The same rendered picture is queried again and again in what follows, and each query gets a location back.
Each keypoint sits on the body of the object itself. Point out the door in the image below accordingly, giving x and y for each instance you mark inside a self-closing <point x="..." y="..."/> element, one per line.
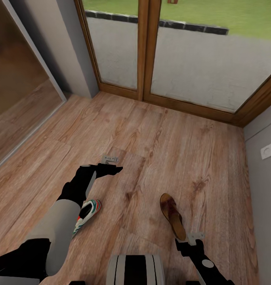
<point x="209" y="58"/>

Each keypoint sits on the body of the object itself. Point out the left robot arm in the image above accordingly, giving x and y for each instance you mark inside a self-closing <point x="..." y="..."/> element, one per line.
<point x="43" y="252"/>

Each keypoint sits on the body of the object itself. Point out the sandal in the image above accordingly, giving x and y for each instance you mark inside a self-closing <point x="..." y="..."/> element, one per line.
<point x="169" y="209"/>

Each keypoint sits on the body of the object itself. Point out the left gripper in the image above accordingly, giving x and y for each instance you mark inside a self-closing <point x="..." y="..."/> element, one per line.
<point x="109" y="169"/>

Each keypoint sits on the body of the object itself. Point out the gym shoe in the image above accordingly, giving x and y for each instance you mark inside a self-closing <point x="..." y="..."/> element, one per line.
<point x="89" y="209"/>

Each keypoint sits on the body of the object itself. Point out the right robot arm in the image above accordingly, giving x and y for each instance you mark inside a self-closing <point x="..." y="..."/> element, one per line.
<point x="206" y="270"/>

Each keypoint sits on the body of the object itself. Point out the robot trunk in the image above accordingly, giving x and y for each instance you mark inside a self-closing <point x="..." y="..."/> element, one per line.
<point x="135" y="270"/>

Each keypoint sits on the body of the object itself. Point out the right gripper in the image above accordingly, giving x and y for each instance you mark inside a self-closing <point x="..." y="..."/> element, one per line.
<point x="188" y="250"/>

